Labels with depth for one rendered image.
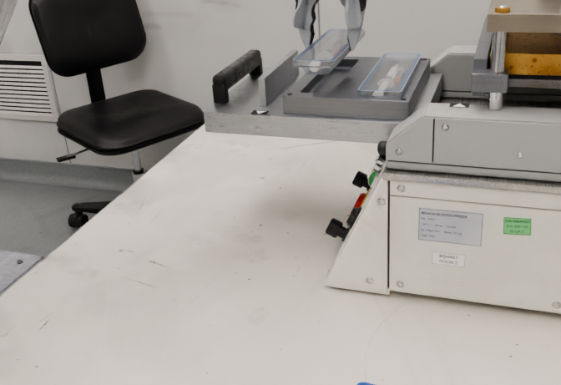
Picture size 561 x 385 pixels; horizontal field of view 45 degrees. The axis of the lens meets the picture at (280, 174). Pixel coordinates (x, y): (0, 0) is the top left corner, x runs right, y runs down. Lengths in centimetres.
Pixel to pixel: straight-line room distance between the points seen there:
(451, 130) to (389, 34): 166
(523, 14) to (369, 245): 33
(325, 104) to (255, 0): 169
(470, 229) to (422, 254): 7
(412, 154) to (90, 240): 55
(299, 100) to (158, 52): 192
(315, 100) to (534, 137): 27
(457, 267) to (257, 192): 45
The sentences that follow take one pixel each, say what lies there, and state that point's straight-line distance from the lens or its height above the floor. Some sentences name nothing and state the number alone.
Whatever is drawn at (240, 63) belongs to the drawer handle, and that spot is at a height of 101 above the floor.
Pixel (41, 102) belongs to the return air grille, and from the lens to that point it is 316.
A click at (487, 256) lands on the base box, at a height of 83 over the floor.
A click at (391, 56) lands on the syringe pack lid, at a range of 101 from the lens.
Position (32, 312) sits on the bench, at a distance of 97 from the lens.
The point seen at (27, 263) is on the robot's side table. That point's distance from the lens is 109.
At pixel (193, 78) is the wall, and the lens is 273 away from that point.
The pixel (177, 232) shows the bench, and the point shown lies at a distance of 108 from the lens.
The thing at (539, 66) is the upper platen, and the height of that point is 104.
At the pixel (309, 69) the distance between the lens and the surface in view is 88.
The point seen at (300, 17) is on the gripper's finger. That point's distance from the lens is 92.
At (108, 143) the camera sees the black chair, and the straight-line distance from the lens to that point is 229.
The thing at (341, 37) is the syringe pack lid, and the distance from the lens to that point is 99.
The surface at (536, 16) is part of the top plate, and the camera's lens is 77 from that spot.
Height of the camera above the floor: 127
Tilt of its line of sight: 25 degrees down
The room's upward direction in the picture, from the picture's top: 4 degrees counter-clockwise
